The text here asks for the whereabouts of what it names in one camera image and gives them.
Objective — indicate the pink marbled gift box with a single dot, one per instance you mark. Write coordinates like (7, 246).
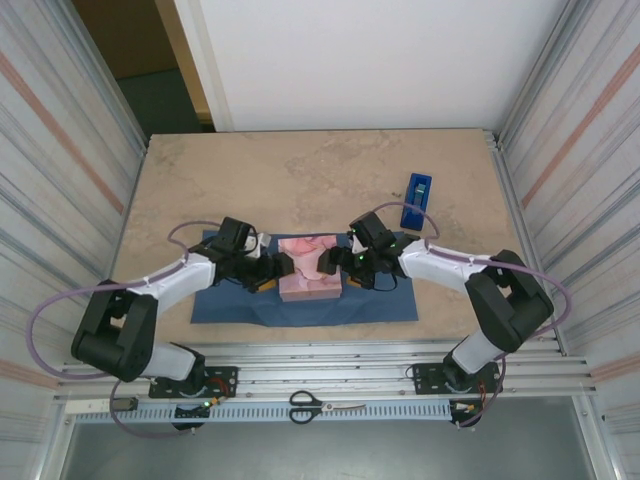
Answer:
(310, 270)

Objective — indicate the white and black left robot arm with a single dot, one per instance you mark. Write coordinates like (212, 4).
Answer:
(120, 330)

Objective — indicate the brown wooden door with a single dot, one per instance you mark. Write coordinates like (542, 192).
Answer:
(125, 35)

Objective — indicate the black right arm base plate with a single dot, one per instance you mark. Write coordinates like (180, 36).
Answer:
(425, 380)

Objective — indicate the blue tape dispenser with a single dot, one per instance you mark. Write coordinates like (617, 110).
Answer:
(415, 205)

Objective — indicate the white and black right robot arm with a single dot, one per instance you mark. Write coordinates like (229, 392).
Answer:
(510, 305)

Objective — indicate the small label holder on rail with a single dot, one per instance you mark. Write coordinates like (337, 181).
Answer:
(125, 404)

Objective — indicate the blue cloth sheet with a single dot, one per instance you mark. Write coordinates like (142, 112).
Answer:
(225, 310)

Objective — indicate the white door frame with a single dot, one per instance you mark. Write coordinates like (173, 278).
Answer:
(210, 75)

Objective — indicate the black connector module with led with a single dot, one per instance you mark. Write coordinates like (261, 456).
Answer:
(190, 411)

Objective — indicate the aluminium rail frame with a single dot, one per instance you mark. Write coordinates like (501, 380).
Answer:
(325, 360)

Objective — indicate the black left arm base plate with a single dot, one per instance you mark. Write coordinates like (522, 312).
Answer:
(227, 375)

